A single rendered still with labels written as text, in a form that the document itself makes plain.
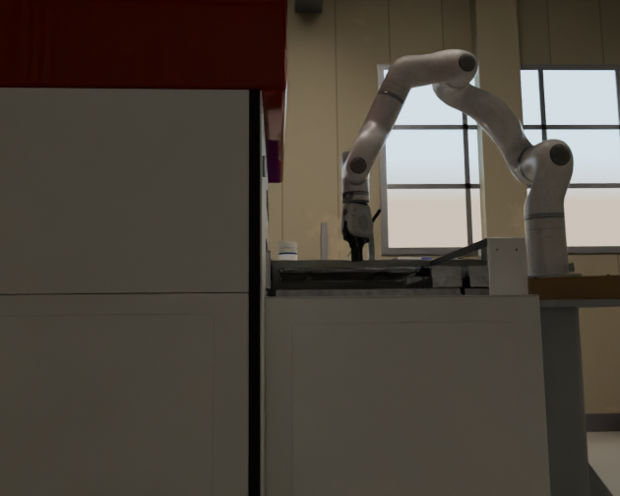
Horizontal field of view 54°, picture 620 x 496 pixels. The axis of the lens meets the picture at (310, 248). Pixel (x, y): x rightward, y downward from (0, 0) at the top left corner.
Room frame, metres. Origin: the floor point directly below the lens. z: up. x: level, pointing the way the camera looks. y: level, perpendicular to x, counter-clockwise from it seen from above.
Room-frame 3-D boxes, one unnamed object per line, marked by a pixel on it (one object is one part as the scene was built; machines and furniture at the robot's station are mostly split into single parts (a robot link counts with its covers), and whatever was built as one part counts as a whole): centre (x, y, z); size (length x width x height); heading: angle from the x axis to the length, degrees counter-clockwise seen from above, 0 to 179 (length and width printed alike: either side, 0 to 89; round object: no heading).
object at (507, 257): (1.72, -0.46, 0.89); 0.55 x 0.09 x 0.14; 3
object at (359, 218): (1.82, -0.14, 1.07); 0.10 x 0.07 x 0.11; 135
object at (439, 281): (1.80, -0.35, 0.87); 0.36 x 0.08 x 0.03; 3
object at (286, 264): (2.16, -0.17, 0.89); 0.62 x 0.35 x 0.14; 93
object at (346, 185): (1.81, -0.14, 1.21); 0.09 x 0.08 x 0.13; 0
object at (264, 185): (1.56, 0.12, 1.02); 0.81 x 0.03 x 0.40; 3
